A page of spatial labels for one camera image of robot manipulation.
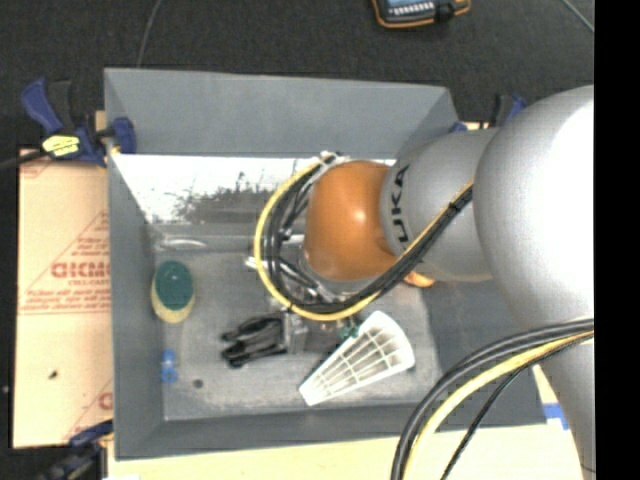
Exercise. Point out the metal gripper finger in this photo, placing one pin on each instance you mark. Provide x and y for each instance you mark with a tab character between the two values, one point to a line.
255	332
255	353

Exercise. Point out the white slatted plastic piece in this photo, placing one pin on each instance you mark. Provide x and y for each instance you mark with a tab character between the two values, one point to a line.
367	358

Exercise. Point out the green and yellow round sponge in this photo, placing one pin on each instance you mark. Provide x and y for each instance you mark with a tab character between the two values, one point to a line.
173	288

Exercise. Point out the grey metal bin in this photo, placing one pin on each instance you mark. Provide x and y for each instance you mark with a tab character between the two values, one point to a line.
240	113

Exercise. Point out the brown cardboard board, red print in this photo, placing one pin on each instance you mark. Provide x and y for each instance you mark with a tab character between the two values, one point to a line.
60	218

